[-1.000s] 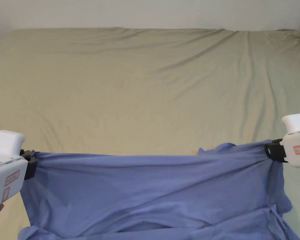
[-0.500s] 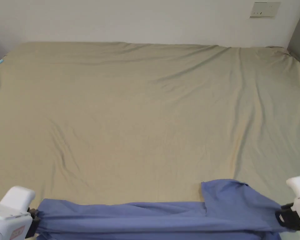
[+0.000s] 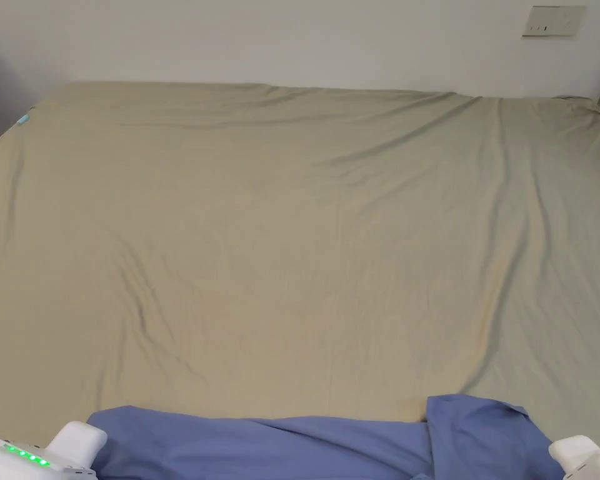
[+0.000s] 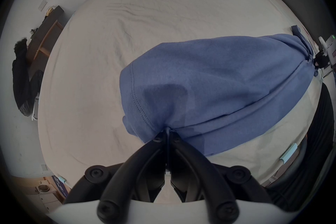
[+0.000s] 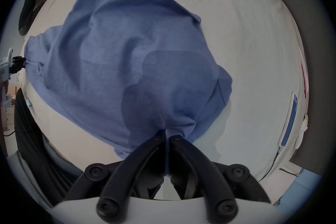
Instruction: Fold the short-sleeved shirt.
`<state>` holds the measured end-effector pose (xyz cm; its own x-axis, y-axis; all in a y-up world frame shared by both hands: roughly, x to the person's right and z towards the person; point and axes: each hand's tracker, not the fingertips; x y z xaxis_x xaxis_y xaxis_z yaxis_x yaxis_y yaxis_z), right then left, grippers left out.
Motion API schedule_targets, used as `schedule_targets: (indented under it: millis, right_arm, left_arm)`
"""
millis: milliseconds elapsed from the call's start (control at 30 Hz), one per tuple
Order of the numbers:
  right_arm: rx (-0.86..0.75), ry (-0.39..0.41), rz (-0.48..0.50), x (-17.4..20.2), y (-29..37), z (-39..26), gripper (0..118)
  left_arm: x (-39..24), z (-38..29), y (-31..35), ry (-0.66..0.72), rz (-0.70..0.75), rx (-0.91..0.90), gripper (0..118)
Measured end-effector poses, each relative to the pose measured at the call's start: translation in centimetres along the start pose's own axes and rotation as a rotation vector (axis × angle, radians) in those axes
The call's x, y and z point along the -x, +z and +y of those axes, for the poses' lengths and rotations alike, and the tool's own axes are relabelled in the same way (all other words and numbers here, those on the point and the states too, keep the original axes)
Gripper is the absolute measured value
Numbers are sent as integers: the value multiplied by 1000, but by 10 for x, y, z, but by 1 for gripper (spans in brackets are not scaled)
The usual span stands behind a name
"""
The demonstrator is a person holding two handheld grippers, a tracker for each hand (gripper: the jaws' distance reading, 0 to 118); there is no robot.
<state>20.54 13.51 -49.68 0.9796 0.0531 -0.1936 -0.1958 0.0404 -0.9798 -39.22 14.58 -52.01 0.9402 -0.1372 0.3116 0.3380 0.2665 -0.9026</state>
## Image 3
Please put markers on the blue shirt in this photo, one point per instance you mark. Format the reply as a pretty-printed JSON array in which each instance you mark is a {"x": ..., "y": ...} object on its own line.
[{"x": 290, "y": 447}]

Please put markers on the white wall switch panel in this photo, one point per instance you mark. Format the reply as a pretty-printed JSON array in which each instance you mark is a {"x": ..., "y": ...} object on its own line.
[{"x": 554, "y": 21}]

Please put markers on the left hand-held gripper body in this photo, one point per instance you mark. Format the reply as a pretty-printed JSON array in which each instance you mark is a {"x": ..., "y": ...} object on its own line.
[{"x": 40, "y": 455}]

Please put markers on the bed with beige sheet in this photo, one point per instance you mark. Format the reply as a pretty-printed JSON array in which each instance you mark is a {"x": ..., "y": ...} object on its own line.
[{"x": 280, "y": 225}]

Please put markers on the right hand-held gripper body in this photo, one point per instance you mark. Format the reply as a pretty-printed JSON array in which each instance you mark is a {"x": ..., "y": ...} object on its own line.
[{"x": 587, "y": 460}]

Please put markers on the small light blue tag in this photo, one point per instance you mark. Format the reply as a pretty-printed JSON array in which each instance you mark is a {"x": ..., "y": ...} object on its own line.
[{"x": 24, "y": 119}]

